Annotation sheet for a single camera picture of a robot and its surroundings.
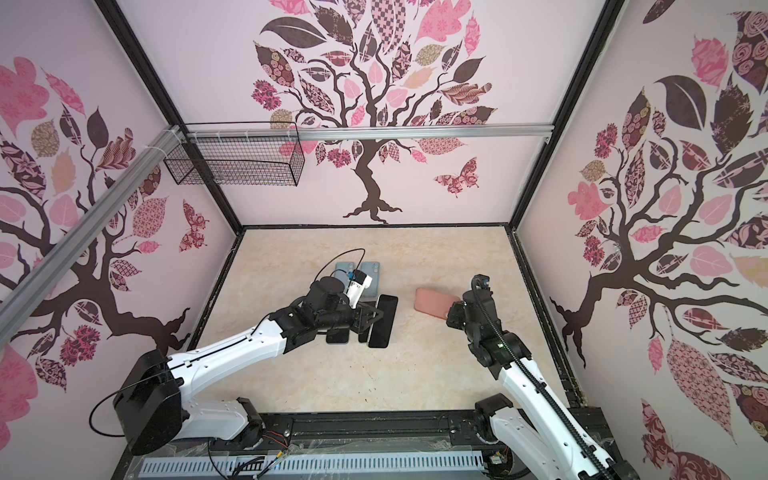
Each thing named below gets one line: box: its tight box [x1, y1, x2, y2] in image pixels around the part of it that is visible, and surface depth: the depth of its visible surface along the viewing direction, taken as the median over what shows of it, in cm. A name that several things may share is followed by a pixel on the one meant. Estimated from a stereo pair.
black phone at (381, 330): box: [368, 294, 399, 348], surface depth 78 cm
